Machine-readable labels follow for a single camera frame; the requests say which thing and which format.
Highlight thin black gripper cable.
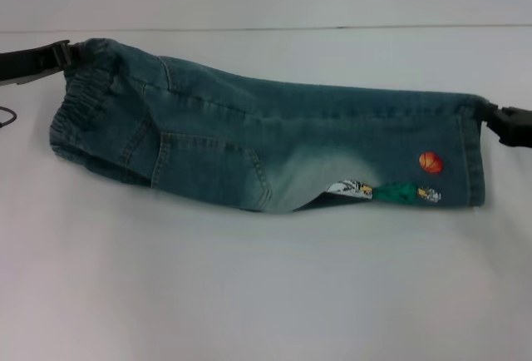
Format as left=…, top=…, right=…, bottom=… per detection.
left=0, top=106, right=18, bottom=130

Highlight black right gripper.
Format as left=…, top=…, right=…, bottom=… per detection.
left=473, top=101, right=532, bottom=149

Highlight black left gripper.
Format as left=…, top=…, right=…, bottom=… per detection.
left=0, top=39, right=91, bottom=87

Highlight blue denim shorts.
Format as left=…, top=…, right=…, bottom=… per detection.
left=48, top=37, right=487, bottom=215

